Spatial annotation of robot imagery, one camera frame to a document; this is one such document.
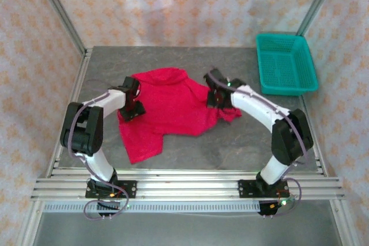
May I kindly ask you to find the aluminium cross rail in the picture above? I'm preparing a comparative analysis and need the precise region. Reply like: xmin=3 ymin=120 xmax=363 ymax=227
xmin=30 ymin=169 xmax=345 ymax=200

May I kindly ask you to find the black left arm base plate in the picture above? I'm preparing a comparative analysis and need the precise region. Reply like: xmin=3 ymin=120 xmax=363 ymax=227
xmin=85 ymin=180 xmax=138 ymax=199

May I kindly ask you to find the aluminium upright post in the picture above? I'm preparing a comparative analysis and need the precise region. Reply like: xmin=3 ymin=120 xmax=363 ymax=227
xmin=296 ymin=0 xmax=342 ymax=36
xmin=30 ymin=0 xmax=87 ymax=54

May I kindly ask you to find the patterned cloth backdrop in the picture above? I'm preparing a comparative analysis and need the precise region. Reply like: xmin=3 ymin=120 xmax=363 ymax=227
xmin=0 ymin=0 xmax=369 ymax=246

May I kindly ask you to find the aluminium side rail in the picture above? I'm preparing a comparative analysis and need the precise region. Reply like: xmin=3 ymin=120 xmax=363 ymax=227
xmin=47 ymin=48 xmax=93 ymax=176
xmin=299 ymin=96 xmax=328 ymax=176

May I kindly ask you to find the grey metal lower shelf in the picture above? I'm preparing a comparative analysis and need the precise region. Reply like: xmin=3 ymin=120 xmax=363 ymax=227
xmin=31 ymin=211 xmax=344 ymax=246

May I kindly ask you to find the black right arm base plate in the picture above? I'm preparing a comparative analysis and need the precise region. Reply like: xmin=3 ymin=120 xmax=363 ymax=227
xmin=238 ymin=179 xmax=289 ymax=199

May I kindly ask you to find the teal plastic basket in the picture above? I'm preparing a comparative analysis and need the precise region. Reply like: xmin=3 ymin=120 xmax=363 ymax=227
xmin=255 ymin=33 xmax=319 ymax=96

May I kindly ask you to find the slotted grey cable duct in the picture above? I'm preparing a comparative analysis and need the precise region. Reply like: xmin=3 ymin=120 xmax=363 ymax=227
xmin=43 ymin=201 xmax=262 ymax=214

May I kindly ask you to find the red t-shirt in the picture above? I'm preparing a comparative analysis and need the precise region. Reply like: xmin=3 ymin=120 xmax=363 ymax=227
xmin=116 ymin=67 xmax=243 ymax=165

